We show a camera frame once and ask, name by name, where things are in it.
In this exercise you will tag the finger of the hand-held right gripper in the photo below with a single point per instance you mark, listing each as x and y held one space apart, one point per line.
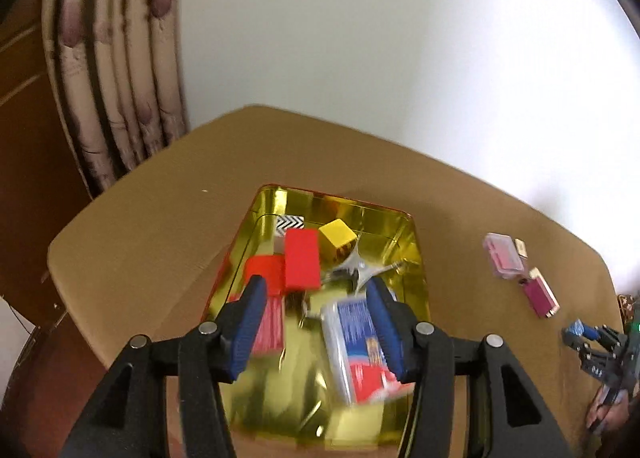
580 330
597 363

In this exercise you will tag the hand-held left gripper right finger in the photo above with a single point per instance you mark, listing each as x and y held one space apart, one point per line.
390 333

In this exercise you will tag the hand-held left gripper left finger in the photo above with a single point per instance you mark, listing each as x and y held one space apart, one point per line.
247 333

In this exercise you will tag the clear plastic box blue label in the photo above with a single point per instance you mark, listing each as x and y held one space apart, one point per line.
357 338

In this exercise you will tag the red block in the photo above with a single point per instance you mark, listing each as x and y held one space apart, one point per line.
265 270

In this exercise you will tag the metal hole punch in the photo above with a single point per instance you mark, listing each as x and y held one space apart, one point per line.
362 270

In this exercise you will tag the red tin box gold inside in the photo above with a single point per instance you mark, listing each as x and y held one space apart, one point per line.
280 398

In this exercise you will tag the small red cardboard box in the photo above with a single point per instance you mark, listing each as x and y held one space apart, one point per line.
302 260

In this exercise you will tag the yellow cube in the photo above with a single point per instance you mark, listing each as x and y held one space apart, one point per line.
336 238

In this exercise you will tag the black white zigzag eraser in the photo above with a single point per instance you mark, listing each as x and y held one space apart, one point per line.
290 223

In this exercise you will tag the person's right hand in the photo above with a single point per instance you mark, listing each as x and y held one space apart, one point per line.
602 418

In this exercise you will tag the patterned cloth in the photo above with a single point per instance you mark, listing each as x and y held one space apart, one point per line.
629 308

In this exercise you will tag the magenta box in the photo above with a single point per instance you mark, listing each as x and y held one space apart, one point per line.
542 295

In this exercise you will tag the small beige tag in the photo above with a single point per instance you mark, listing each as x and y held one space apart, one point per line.
521 248

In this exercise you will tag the pink transparent case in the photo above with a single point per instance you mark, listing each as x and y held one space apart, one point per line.
505 258

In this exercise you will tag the beige patterned curtain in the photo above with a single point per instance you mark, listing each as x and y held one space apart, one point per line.
115 88

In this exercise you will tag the brown wooden door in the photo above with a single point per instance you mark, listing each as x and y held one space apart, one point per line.
25 163

